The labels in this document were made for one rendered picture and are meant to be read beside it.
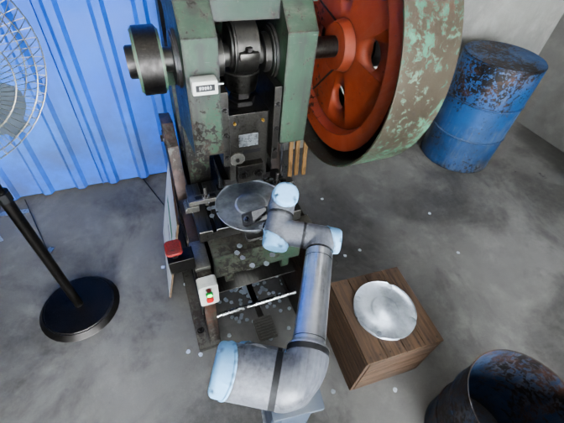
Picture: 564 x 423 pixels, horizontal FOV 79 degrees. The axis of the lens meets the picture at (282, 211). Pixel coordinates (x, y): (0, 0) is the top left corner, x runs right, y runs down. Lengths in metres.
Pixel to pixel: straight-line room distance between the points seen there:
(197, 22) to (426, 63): 0.59
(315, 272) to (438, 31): 0.66
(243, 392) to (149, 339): 1.28
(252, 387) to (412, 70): 0.82
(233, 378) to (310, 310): 0.23
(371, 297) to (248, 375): 1.06
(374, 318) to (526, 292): 1.25
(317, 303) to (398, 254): 1.62
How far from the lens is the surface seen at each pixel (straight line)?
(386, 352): 1.63
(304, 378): 0.76
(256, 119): 1.21
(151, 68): 1.06
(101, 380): 1.99
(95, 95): 2.45
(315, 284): 0.86
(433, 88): 1.06
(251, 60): 1.10
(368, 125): 1.15
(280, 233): 0.95
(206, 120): 1.11
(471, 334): 2.29
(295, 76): 1.14
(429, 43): 1.00
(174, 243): 1.32
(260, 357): 0.77
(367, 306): 1.69
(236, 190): 1.46
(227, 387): 0.77
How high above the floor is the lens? 1.77
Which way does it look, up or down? 46 degrees down
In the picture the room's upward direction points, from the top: 6 degrees clockwise
